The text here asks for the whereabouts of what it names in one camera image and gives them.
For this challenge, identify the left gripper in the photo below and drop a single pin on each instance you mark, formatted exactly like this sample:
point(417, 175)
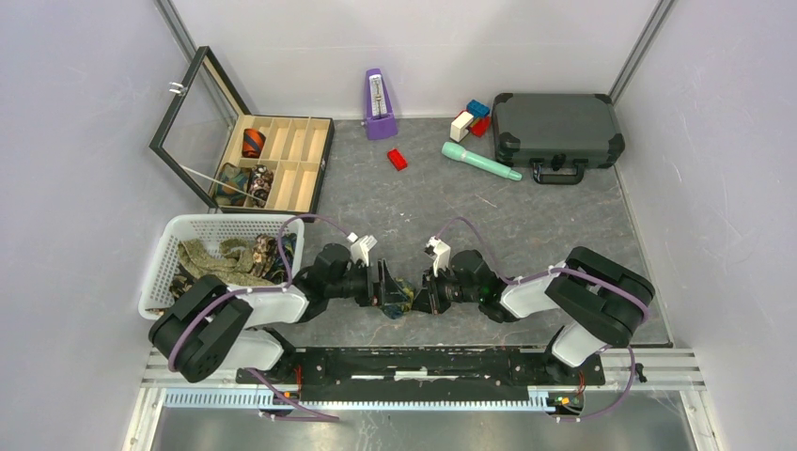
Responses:
point(388, 290)

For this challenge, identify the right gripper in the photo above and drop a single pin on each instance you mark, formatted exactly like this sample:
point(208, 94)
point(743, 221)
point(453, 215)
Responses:
point(429, 300)

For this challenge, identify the navy yellow floral tie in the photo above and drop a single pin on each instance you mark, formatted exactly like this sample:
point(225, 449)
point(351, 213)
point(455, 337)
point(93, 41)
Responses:
point(398, 298)

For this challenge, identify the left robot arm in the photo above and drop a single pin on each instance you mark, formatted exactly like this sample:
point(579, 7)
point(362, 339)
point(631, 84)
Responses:
point(214, 325)

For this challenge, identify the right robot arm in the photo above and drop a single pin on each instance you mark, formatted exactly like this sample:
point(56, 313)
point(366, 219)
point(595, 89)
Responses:
point(604, 301)

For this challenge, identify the blue striped tie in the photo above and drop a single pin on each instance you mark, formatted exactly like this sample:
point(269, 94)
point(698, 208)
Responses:
point(286, 261)

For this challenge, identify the mint green flashlight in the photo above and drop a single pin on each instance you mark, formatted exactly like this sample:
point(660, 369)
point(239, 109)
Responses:
point(458, 153)

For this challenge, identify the red toy brick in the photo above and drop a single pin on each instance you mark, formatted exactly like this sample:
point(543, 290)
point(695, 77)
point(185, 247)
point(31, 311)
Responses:
point(396, 159)

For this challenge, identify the white toy block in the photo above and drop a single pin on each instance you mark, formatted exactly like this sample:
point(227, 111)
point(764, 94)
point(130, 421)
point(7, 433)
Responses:
point(460, 126)

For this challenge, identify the red toy block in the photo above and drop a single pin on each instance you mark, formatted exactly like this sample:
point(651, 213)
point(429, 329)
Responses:
point(480, 126)

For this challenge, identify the olive green tie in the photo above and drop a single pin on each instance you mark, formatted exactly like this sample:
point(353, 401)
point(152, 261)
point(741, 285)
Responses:
point(233, 267)

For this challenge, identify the blue toy brick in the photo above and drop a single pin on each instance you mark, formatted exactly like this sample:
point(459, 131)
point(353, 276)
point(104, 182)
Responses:
point(477, 109)

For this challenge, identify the purple metronome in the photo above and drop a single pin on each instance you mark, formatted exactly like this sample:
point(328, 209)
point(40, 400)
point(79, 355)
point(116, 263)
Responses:
point(379, 120)

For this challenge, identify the dark floral rolled tie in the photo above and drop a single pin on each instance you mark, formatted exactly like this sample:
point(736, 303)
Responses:
point(260, 185)

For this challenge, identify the dark grey carrying case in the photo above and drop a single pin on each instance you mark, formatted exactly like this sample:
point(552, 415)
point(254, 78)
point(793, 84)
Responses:
point(557, 136)

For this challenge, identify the teal patterned rolled tie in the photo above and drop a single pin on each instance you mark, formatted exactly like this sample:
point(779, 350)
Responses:
point(232, 188)

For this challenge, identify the white plastic basket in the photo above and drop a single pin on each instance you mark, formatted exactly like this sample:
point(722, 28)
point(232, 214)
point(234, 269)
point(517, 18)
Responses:
point(211, 230)

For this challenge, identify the wooden tie organizer box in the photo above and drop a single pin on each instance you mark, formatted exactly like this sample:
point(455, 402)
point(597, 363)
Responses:
point(203, 128)

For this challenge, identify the orange navy rolled tie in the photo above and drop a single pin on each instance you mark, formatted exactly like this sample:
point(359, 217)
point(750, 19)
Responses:
point(253, 143)

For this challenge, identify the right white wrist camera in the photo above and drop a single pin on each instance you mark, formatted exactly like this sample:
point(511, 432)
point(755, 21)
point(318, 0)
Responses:
point(440, 253)

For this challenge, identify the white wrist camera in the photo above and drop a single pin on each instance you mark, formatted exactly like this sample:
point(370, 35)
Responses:
point(440, 253)
point(360, 247)

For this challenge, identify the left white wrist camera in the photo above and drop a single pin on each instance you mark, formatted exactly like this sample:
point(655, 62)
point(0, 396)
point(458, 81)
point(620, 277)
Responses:
point(360, 247)

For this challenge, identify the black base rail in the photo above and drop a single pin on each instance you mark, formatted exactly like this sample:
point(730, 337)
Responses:
point(498, 373)

